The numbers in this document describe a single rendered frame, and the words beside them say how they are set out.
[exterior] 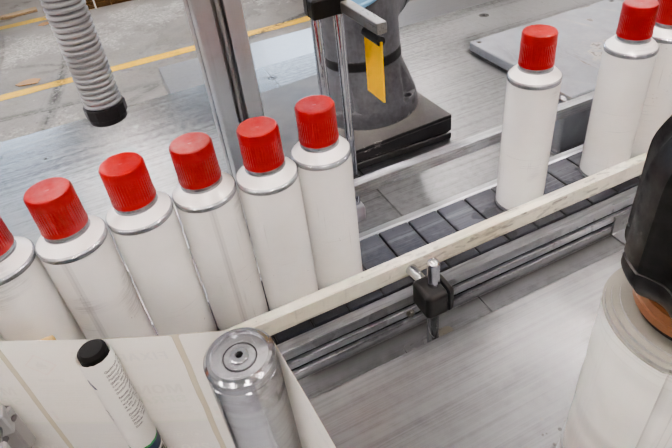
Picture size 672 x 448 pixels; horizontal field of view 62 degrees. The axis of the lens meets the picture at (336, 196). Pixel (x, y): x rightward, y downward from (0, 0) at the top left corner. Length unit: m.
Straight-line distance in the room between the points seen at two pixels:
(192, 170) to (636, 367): 0.31
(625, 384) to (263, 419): 0.19
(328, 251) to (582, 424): 0.25
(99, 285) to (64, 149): 0.61
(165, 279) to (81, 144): 0.60
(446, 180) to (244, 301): 0.38
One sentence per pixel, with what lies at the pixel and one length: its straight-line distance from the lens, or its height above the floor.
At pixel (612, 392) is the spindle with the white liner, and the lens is 0.35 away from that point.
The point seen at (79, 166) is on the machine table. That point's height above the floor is 0.83.
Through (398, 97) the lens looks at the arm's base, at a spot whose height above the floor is 0.90.
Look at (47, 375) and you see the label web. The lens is 0.39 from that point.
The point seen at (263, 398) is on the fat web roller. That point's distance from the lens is 0.31.
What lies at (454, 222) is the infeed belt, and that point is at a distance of 0.65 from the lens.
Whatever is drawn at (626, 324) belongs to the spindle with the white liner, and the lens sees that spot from 0.33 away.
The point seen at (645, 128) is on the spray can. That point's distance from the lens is 0.74.
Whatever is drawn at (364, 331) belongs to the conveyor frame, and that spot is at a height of 0.86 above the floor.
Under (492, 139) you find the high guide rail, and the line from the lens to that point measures 0.65.
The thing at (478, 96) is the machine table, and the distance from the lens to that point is 0.99.
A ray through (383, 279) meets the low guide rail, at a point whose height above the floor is 0.91.
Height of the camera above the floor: 1.30
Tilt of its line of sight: 38 degrees down
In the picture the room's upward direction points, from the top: 7 degrees counter-clockwise
